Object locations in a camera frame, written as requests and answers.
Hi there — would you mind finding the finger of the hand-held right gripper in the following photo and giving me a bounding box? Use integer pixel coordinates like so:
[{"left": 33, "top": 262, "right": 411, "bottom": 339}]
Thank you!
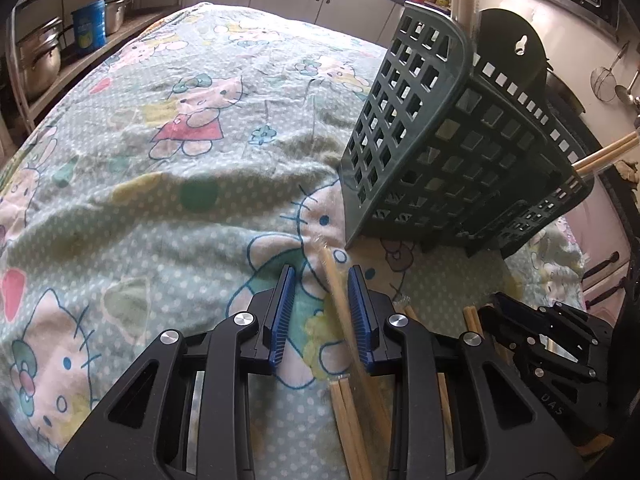
[
  {"left": 479, "top": 291, "right": 542, "bottom": 362},
  {"left": 541, "top": 304, "right": 616, "bottom": 382}
]

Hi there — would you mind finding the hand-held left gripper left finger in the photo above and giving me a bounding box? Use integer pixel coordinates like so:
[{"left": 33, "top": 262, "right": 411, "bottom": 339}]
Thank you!
[{"left": 55, "top": 264, "right": 297, "bottom": 480}]

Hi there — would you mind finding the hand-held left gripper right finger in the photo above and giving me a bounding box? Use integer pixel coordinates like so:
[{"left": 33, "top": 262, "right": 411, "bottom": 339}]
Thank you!
[{"left": 347, "top": 264, "right": 587, "bottom": 480}]

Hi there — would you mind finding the green plastic utensil basket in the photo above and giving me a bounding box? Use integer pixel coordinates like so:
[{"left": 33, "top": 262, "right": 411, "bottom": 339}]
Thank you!
[{"left": 339, "top": 1, "right": 596, "bottom": 261}]

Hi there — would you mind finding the pink blanket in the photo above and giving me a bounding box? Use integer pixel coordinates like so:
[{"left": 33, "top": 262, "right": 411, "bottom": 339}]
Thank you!
[{"left": 562, "top": 197, "right": 628, "bottom": 286}]

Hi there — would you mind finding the cartoon cat printed blanket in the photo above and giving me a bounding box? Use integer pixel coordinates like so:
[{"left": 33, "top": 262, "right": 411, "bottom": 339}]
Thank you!
[{"left": 0, "top": 2, "right": 586, "bottom": 480}]

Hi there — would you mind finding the steel ladle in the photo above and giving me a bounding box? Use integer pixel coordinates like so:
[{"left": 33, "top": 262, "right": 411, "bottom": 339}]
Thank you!
[{"left": 615, "top": 67, "right": 640, "bottom": 107}]

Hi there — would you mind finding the metal shelf rack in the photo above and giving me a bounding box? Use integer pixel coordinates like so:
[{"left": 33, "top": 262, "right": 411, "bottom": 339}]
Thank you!
[{"left": 5, "top": 0, "right": 187, "bottom": 128}]

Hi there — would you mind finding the small steel pot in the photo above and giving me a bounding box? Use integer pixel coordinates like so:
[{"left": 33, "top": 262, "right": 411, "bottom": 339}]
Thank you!
[{"left": 104, "top": 0, "right": 136, "bottom": 36}]

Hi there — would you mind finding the blue tin can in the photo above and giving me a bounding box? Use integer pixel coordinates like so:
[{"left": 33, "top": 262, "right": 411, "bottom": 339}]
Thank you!
[{"left": 71, "top": 0, "right": 109, "bottom": 52}]

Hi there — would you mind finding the large steel pot with lid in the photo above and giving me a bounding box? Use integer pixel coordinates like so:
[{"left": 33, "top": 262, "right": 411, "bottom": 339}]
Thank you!
[{"left": 16, "top": 16, "right": 64, "bottom": 102}]

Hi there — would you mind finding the wire skimmer strainer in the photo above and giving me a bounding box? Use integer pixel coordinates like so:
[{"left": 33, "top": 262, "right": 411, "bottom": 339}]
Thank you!
[{"left": 590, "top": 41, "right": 631, "bottom": 104}]

